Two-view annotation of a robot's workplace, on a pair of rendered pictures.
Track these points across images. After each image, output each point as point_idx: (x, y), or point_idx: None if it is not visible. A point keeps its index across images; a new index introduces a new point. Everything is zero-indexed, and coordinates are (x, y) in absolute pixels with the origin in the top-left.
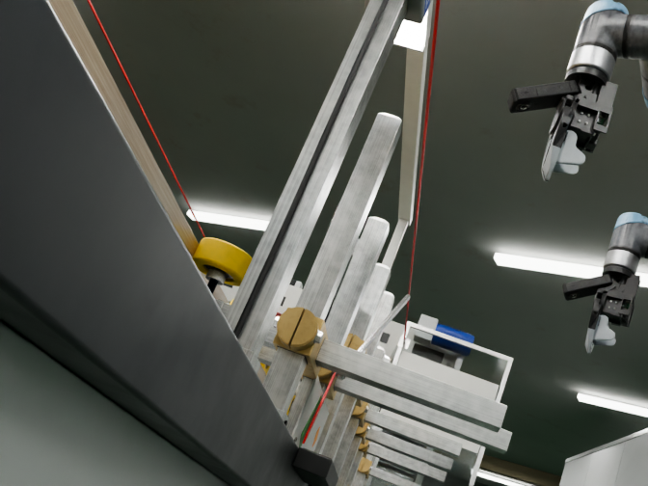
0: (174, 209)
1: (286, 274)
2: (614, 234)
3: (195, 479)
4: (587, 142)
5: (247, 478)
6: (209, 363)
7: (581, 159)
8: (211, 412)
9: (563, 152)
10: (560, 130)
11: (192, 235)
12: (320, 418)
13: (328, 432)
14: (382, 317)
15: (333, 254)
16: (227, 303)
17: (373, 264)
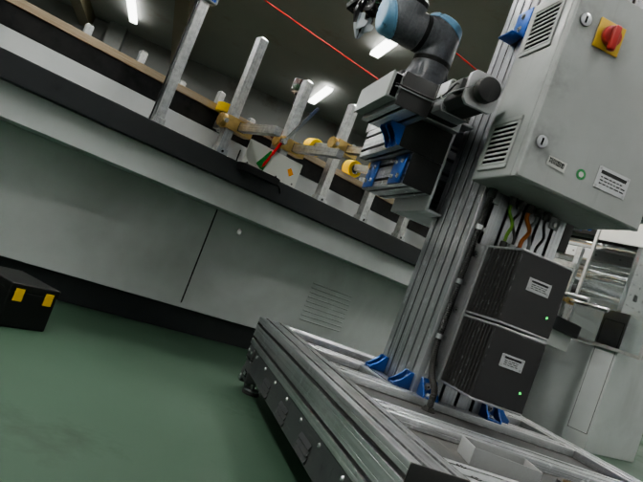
0: (191, 93)
1: (166, 93)
2: None
3: (159, 155)
4: (375, 13)
5: (173, 154)
6: (100, 106)
7: (365, 23)
8: (115, 120)
9: (359, 23)
10: (354, 14)
11: (212, 102)
12: (286, 163)
13: (327, 180)
14: None
15: (237, 92)
16: None
17: (302, 98)
